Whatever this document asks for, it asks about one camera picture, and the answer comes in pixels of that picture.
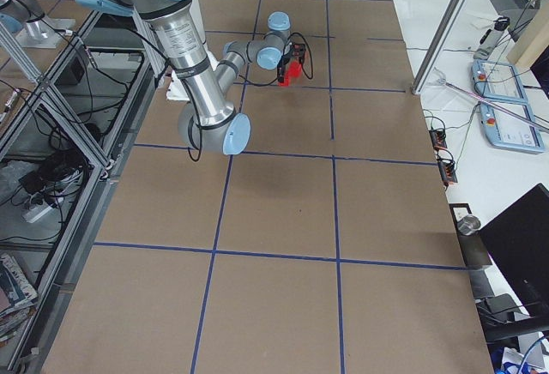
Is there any aluminium frame post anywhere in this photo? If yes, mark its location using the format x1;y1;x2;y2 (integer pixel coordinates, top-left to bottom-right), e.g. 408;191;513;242
411;0;468;95

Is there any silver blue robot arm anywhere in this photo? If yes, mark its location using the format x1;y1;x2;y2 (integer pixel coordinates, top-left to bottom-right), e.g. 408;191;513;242
76;0;292;155

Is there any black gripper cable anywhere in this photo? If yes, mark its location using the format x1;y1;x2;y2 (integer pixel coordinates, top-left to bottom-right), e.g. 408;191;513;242
239;33;315;87

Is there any teach pendant tablet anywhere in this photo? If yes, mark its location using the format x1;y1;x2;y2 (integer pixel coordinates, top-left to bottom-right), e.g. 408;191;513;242
471;59;528;104
480;101;546;154

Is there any white pedestal column base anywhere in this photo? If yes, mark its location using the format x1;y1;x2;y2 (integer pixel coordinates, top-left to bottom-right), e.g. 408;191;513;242
167;0;234;100

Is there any upper teach pendant tablet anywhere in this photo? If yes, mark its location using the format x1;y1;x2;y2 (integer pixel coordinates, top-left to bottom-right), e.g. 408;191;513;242
471;59;528;104

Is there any stack of magazines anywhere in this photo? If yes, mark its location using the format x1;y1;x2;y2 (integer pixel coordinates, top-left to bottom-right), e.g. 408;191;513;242
1;252;39;347

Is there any lower teach pendant tablet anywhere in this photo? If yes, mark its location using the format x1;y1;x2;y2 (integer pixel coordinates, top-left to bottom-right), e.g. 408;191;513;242
480;101;546;154

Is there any small metal cup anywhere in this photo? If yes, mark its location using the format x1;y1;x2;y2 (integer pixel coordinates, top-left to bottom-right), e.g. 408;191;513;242
456;214;481;236

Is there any black monitor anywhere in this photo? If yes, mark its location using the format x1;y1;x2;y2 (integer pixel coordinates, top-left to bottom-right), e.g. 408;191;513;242
480;184;548;317

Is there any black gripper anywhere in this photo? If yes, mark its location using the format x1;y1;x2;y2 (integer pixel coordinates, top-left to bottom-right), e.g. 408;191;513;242
276;42;306;82

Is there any white power strip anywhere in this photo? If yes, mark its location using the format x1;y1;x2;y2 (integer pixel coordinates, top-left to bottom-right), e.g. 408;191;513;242
22;202;55;224

